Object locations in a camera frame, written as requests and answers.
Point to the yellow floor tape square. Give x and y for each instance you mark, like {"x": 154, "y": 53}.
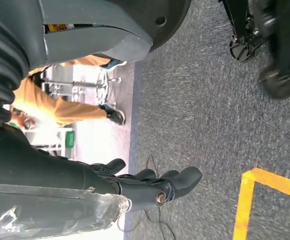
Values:
{"x": 245, "y": 205}

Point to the black wheeled frame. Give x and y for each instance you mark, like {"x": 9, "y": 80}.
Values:
{"x": 240, "y": 51}

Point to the person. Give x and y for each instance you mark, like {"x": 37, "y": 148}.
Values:
{"x": 60, "y": 111}

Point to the black blurred machine part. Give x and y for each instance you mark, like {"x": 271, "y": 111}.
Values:
{"x": 285, "y": 49}

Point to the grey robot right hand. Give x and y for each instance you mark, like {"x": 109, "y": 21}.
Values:
{"x": 60, "y": 179}

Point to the chrome stool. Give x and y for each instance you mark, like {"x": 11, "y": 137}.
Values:
{"x": 102, "y": 87}

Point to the green box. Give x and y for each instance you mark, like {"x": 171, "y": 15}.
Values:
{"x": 69, "y": 139}

